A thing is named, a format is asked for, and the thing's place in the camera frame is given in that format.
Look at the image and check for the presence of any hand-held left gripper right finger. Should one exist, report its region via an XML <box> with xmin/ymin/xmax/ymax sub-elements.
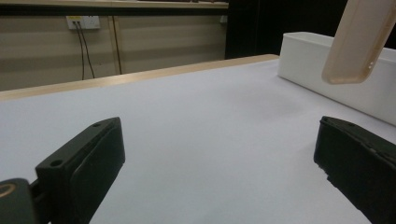
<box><xmin>313</xmin><ymin>116</ymin><xmax>396</xmax><ymax>224</ymax></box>

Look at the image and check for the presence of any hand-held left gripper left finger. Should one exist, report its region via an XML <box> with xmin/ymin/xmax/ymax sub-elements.
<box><xmin>35</xmin><ymin>117</ymin><xmax>126</xmax><ymax>224</ymax></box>

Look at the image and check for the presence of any white plastic bin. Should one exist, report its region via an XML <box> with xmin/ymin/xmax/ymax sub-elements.
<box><xmin>276</xmin><ymin>31</ymin><xmax>396</xmax><ymax>127</ymax></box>

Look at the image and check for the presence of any peach phone case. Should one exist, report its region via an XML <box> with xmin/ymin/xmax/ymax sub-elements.
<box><xmin>321</xmin><ymin>0</ymin><xmax>396</xmax><ymax>85</ymax></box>

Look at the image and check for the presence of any white table mat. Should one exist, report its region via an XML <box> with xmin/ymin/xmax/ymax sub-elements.
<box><xmin>0</xmin><ymin>58</ymin><xmax>396</xmax><ymax>224</ymax></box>

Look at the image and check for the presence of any black curtain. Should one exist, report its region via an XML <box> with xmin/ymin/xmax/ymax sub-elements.
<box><xmin>224</xmin><ymin>0</ymin><xmax>396</xmax><ymax>61</ymax></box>

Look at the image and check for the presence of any black wall cable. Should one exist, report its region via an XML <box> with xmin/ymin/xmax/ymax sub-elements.
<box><xmin>74</xmin><ymin>21</ymin><xmax>86</xmax><ymax>81</ymax></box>
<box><xmin>78</xmin><ymin>21</ymin><xmax>96</xmax><ymax>79</ymax></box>

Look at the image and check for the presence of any white wall socket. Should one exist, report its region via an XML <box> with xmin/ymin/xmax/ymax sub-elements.
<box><xmin>65</xmin><ymin>15</ymin><xmax>102</xmax><ymax>31</ymax></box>

